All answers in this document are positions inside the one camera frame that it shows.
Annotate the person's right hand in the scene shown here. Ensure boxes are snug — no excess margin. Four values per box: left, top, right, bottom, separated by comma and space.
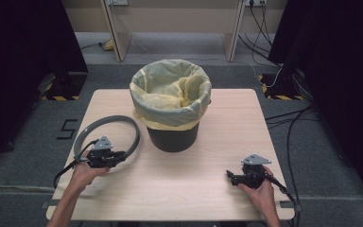
238, 166, 278, 217

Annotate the grey plastic bin ring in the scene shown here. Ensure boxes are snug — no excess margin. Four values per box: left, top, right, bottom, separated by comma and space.
73, 114, 141, 165

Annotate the black plastic trash bin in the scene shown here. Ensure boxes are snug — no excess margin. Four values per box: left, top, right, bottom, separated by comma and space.
146, 121, 201, 154

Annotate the stand base with hazard tape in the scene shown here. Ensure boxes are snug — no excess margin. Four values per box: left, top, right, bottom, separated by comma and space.
41, 72, 88, 102
258, 74, 305, 101

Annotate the yellow plastic trash bag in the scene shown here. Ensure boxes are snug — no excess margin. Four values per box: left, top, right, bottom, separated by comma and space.
129, 59, 213, 131

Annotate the beige desk side panel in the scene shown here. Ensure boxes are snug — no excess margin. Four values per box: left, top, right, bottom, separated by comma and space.
221, 0, 246, 62
99, 0, 133, 62

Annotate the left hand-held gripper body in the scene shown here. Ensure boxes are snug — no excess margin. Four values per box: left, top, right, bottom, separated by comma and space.
86, 135, 116, 168

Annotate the white cable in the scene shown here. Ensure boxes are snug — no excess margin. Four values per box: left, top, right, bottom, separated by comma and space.
182, 57, 284, 89

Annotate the black table edge bracket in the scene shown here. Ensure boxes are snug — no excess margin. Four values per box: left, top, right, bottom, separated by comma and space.
280, 201, 303, 213

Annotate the person's left hand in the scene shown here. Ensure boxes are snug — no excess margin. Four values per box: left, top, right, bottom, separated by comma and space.
70, 150, 111, 190

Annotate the black curtain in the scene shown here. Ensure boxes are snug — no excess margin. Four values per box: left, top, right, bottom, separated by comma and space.
268, 0, 363, 212
0, 0, 89, 173

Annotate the black power cable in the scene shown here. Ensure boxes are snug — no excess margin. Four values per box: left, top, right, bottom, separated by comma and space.
236, 32, 283, 68
249, 1, 275, 48

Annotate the right hand-held gripper cable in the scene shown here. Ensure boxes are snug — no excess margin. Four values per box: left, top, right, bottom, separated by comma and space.
264, 174, 302, 227

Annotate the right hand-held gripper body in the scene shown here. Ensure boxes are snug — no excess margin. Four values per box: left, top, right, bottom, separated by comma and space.
240, 153, 273, 190

